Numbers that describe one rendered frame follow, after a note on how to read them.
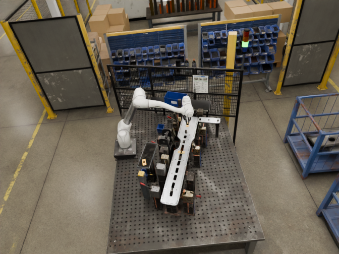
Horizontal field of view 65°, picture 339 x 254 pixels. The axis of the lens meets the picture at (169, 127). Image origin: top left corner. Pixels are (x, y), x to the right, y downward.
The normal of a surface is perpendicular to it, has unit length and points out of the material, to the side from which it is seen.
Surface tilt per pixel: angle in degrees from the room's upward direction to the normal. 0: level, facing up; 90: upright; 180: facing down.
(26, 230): 0
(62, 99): 91
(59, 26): 89
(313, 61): 90
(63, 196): 0
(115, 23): 90
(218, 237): 0
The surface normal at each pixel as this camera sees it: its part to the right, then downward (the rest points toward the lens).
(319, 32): 0.09, 0.70
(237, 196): -0.09, -0.73
